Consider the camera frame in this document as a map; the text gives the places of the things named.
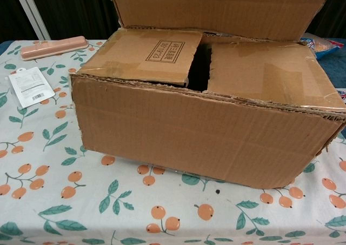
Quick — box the white retail card package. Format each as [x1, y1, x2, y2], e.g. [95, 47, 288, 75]
[8, 66, 56, 109]

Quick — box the floral orange fruit tablecloth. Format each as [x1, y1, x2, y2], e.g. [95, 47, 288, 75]
[0, 39, 346, 245]

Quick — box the white partition post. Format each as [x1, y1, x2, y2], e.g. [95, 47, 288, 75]
[13, 0, 50, 41]

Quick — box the large brown cardboard box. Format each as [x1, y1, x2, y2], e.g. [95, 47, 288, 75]
[69, 0, 346, 191]

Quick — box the blue red snack bag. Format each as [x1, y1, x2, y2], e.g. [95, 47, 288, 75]
[299, 32, 340, 61]

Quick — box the dark ribbed partition panel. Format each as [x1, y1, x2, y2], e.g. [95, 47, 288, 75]
[0, 0, 32, 42]
[26, 0, 121, 41]
[304, 0, 346, 39]

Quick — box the pink oblong plastic case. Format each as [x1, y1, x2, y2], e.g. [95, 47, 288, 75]
[21, 36, 89, 61]

